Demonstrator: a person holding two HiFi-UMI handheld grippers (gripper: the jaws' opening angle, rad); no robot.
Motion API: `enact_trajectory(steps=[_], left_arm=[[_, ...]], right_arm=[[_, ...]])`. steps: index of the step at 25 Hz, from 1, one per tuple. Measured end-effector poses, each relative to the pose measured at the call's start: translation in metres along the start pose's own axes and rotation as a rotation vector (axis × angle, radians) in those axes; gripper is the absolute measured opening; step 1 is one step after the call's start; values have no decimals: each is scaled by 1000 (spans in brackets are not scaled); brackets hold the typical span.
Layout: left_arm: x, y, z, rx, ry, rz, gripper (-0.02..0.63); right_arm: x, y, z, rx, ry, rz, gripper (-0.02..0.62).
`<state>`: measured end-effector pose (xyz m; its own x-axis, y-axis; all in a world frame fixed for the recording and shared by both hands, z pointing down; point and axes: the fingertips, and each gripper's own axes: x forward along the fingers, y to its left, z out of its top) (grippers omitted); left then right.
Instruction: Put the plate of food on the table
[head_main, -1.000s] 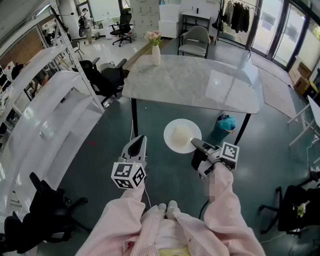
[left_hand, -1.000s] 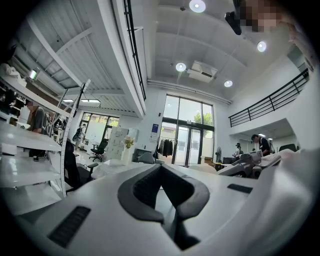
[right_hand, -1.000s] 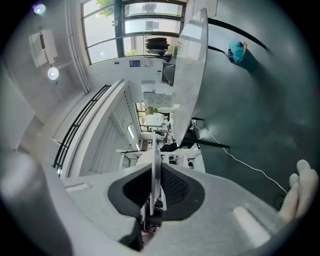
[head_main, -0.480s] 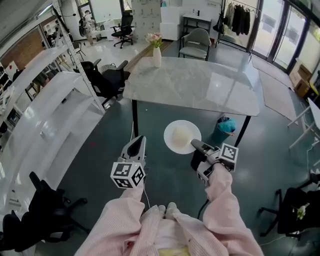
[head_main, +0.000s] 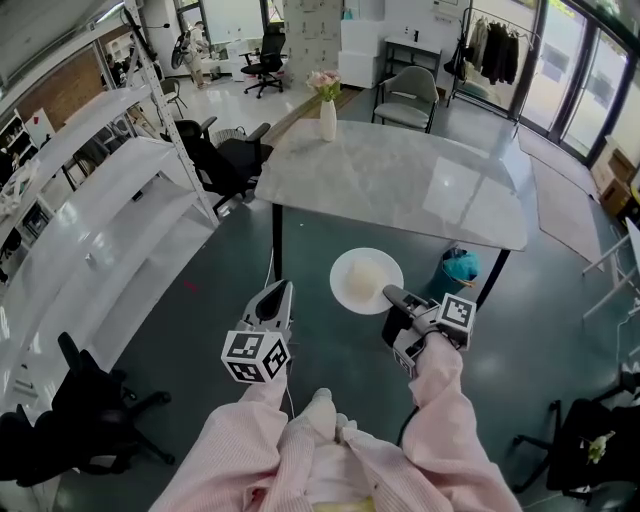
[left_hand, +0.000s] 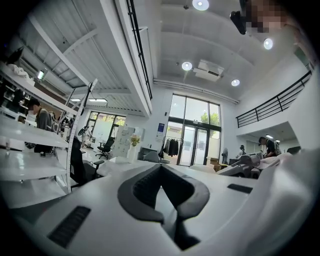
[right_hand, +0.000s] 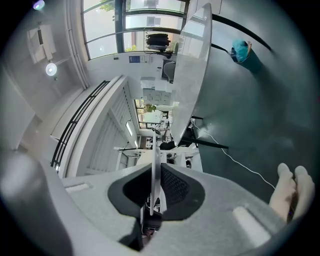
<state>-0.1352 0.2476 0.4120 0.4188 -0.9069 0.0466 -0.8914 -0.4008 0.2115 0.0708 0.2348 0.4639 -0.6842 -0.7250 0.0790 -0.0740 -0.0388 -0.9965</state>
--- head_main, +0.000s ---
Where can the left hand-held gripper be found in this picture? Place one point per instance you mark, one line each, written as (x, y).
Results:
(250, 352)

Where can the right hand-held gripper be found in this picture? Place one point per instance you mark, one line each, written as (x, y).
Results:
(457, 315)

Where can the white round plate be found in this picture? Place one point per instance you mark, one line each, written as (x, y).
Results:
(350, 305)

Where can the person's right forearm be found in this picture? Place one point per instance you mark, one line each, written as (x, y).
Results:
(450, 425)

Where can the person's left forearm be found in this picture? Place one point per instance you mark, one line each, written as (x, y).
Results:
(235, 440)

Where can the grey marble table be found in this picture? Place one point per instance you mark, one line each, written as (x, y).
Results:
(400, 190)

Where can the teal lined waste bin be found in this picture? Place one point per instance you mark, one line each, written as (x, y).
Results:
(460, 267)

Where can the person's body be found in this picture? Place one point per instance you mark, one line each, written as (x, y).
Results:
(325, 450)

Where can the black office chair with armrests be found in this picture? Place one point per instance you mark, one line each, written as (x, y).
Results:
(220, 165)

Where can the white ribbed basket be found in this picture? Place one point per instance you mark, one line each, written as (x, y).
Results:
(227, 136)

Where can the white metal shelving rack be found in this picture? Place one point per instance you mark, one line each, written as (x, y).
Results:
(100, 235)

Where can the light brown rug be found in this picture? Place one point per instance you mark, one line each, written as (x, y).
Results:
(565, 215)

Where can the white ribbed vase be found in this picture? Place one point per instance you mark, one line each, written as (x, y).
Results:
(328, 122)

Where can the grey armchair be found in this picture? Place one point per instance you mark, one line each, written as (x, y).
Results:
(405, 107)

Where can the black swivel office chair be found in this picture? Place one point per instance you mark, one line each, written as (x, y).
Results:
(85, 415)

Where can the dark brown door mat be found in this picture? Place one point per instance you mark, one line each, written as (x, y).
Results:
(555, 155)

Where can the pink flower bouquet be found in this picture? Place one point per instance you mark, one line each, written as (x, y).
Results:
(324, 82)

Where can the black woven chair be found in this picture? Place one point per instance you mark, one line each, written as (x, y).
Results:
(172, 95)

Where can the small white flower sprig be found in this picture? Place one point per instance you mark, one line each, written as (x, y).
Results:
(597, 446)

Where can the black office chair with sprig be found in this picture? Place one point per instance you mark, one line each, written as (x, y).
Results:
(585, 475)

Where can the black high-back office chair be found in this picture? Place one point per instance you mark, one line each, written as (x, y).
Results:
(267, 62)

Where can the white cabinet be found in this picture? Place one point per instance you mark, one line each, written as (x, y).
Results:
(357, 65)

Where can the cardboard boxes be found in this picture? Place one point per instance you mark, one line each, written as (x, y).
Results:
(615, 175)

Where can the black clothes rack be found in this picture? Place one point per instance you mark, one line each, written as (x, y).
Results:
(457, 60)

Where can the dark hanging coats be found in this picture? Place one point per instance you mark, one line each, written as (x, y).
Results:
(500, 55)

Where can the patterned white partition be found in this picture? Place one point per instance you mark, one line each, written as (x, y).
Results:
(310, 35)

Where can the black framed glass doors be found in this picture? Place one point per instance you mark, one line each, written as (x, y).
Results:
(575, 75)

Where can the white bookshelf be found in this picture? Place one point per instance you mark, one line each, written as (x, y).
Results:
(116, 49)

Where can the black frame side table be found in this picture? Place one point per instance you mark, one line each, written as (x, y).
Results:
(412, 42)

